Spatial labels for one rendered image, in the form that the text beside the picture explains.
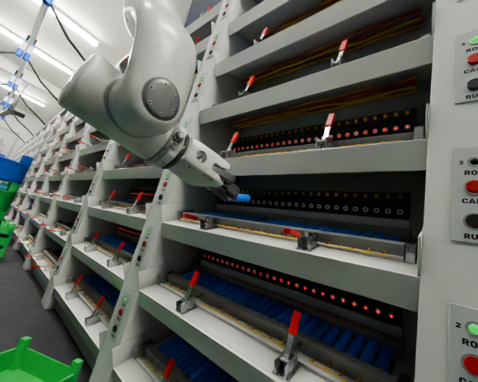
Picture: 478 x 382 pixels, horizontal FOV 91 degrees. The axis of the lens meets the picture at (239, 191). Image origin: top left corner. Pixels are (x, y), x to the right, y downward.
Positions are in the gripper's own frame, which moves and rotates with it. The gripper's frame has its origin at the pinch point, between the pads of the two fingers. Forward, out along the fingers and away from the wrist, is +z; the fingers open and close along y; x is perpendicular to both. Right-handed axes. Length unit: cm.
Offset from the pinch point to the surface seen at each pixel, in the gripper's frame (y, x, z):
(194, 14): 74, -109, -5
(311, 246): -18.6, 7.2, 6.1
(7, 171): 50, 11, -29
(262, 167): -4.3, -7.9, 3.5
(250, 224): -2.3, 4.3, 8.5
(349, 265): -25.3, 9.2, 4.8
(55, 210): 167, 16, 7
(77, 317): 60, 47, 10
